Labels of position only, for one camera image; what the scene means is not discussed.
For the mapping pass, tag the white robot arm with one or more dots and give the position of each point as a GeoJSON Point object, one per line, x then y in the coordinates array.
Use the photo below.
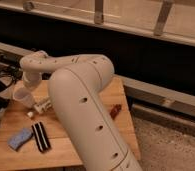
{"type": "Point", "coordinates": [74, 88]}

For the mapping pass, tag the small red-brown object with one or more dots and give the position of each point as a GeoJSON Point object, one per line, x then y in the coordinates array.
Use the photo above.
{"type": "Point", "coordinates": [115, 110]}

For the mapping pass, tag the white toothpaste tube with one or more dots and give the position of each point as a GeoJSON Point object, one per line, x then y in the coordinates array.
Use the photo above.
{"type": "Point", "coordinates": [40, 107]}

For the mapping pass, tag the black white striped case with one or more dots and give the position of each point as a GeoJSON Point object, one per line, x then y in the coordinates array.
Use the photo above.
{"type": "Point", "coordinates": [41, 138]}

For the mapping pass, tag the wooden table board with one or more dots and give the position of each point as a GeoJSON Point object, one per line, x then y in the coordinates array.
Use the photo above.
{"type": "Point", "coordinates": [62, 153]}

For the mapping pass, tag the blue sponge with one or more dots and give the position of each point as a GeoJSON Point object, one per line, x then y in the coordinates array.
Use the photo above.
{"type": "Point", "coordinates": [18, 139]}

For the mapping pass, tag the metal window railing frame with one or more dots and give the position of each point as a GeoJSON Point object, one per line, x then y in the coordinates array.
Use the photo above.
{"type": "Point", "coordinates": [169, 20]}

